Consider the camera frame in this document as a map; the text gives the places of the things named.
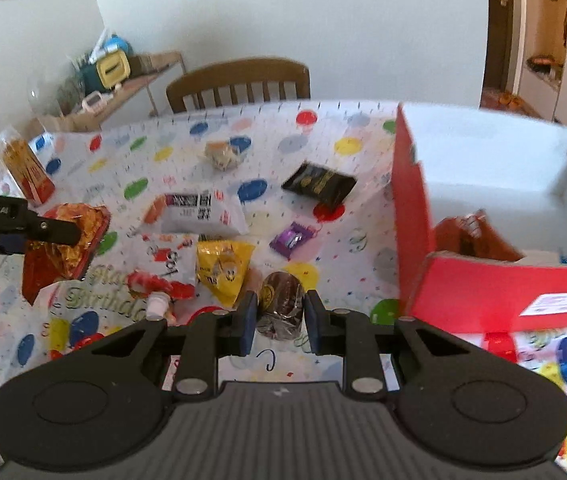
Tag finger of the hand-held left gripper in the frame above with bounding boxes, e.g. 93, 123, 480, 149
24, 212, 83, 247

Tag balloon print tablecloth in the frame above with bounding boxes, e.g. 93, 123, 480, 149
0, 100, 567, 480

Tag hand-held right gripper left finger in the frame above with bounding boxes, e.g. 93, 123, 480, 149
77, 291, 259, 402

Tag orange snack packet black stripes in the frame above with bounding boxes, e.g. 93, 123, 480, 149
435, 210, 525, 264

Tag white red snack packet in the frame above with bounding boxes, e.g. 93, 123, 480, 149
137, 232, 199, 291

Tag purple wrapped candy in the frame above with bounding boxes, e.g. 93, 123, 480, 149
268, 221, 317, 260

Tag wooden side table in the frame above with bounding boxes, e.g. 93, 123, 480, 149
37, 51, 187, 134

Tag orange red snack bag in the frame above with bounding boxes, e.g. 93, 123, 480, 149
22, 203, 112, 307

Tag white snack packet black print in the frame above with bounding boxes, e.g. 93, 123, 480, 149
142, 190, 250, 236

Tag yellow snack packet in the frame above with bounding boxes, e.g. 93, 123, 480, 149
195, 239, 257, 309

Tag wooden chair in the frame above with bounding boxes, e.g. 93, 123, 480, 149
165, 57, 312, 114

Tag dark candy yellow print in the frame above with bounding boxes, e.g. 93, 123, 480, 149
255, 270, 307, 342

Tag tall orange snack packet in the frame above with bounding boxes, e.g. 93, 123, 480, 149
0, 127, 57, 207

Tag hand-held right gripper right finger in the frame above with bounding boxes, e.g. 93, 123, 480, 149
304, 291, 487, 401

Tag red white wrapped snack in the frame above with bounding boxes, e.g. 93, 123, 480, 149
128, 269, 199, 323

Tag red cardboard box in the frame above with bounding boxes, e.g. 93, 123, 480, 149
392, 102, 567, 335

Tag small beige wrapped candy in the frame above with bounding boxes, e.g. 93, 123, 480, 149
204, 140, 242, 171

